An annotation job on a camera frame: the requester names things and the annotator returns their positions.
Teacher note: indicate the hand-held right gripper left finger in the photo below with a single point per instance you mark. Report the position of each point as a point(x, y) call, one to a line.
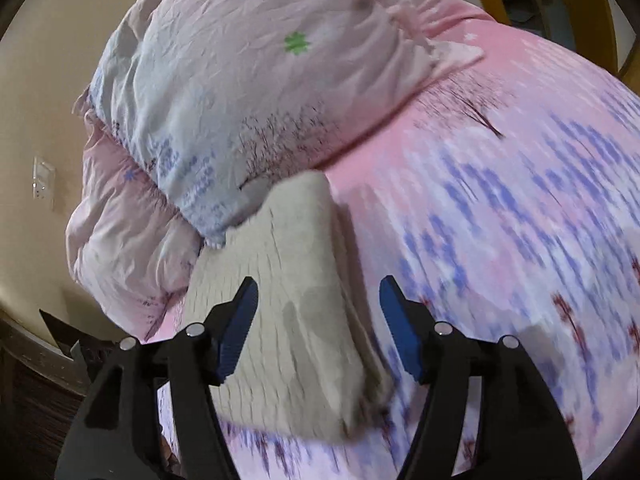
point(237, 330)

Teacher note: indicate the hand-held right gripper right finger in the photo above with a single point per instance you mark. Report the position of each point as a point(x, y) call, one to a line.
point(400, 330)

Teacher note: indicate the pink floral pillow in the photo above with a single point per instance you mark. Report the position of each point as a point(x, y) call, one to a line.
point(250, 70)
point(125, 240)

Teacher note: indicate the pink floral bed sheet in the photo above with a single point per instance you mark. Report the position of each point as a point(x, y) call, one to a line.
point(500, 210)

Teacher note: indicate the yellow wooden frame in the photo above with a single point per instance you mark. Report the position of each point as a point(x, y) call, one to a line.
point(595, 10)

